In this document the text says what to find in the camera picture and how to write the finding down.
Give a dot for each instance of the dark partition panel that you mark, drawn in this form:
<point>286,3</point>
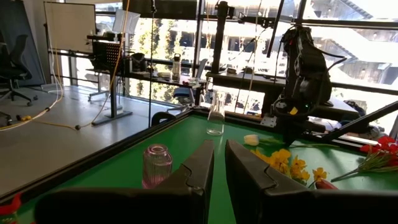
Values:
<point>18,18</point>

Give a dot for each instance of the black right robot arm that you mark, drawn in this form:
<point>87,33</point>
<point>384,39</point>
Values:
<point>306,59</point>

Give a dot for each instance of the red tulip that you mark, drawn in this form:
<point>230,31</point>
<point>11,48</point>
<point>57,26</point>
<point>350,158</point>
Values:
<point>325,185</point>

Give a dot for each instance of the black office chair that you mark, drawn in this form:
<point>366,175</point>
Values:
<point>14,67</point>

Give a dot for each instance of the black camera rig frame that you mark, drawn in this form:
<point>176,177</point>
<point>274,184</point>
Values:
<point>219,37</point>

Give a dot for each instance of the white diffuser sheet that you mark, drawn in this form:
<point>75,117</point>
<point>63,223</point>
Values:
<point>126,21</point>

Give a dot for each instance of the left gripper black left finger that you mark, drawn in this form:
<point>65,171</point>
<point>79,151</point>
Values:
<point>174,205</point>

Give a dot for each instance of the yellow flower bunch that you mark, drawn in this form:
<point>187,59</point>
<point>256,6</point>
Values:
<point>280,158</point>

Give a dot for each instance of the white tulip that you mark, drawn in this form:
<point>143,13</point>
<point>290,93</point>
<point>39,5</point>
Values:
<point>251,140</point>

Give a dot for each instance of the clear glass vase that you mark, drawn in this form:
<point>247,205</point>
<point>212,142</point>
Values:
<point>215,124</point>

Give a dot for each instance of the clear water bottle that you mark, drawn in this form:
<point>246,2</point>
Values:
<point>176,70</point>

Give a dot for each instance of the black bag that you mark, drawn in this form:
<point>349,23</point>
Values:
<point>138,62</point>

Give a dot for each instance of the blue office chair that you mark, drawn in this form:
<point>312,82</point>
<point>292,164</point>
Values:
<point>183,92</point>

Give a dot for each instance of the whiteboard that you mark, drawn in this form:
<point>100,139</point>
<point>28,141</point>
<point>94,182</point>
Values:
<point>70,28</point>

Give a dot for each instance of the black curved chair backrest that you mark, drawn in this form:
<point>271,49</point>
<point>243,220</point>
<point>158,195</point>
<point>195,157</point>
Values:
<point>161,115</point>

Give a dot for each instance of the black pegboard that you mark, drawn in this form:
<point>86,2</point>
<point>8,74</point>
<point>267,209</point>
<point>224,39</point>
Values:
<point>105,56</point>

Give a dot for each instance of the pink ribbed glass vase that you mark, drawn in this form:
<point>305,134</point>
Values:
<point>157,165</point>

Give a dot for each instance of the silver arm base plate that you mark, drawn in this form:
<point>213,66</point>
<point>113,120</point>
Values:
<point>268,121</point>

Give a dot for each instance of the black standing desk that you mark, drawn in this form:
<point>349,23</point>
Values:
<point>113,93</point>

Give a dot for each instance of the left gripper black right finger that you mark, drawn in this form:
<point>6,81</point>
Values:
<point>264,202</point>

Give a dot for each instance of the black tripod stand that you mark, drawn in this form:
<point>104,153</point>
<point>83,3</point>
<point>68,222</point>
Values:
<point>151,77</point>

